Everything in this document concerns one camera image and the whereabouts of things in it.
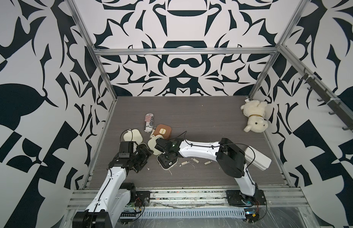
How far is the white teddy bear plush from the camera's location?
3.21 ft

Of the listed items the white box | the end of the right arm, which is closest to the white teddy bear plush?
the white box

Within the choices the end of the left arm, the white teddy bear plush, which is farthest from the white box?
the end of the left arm
